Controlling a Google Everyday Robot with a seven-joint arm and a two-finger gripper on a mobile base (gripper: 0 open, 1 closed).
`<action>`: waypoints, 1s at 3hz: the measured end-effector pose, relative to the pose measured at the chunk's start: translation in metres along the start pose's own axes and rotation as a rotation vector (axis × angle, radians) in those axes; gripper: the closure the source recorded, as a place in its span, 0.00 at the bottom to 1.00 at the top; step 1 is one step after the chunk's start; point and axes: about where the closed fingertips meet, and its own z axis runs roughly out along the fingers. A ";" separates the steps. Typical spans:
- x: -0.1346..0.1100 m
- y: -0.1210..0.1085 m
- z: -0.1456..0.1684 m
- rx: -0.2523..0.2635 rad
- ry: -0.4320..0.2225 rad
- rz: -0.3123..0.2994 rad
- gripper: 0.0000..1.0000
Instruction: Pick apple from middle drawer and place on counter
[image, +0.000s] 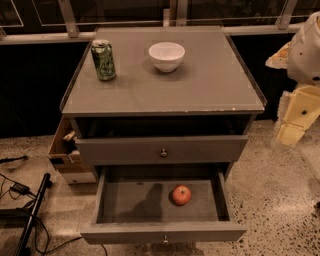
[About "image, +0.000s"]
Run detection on black pole on floor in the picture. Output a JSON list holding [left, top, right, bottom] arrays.
[[14, 173, 52, 256]]

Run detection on grey drawer cabinet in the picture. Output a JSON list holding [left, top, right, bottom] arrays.
[[62, 26, 265, 175]]

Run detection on grey open middle drawer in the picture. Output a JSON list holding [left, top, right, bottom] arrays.
[[81, 164, 246, 244]]

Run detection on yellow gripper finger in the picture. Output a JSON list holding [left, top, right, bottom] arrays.
[[276, 84, 320, 146]]

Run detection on white ceramic bowl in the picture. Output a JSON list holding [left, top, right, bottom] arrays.
[[148, 42, 185, 73]]

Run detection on black power adapter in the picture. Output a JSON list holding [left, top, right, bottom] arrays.
[[10, 183, 30, 195]]

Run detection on red apple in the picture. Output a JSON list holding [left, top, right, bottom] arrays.
[[171, 185, 192, 206]]

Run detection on grey top drawer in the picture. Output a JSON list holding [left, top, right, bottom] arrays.
[[76, 135, 248, 166]]

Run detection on black floor cable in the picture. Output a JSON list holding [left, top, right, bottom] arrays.
[[0, 154, 109, 256]]

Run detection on cardboard box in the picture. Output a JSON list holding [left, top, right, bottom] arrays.
[[48, 118, 96, 184]]

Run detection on metal window railing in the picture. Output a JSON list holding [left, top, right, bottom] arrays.
[[0, 0, 320, 44]]

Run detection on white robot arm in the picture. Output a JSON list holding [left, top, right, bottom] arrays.
[[265, 12, 320, 146]]

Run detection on green soda can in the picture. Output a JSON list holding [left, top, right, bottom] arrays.
[[91, 40, 116, 81]]

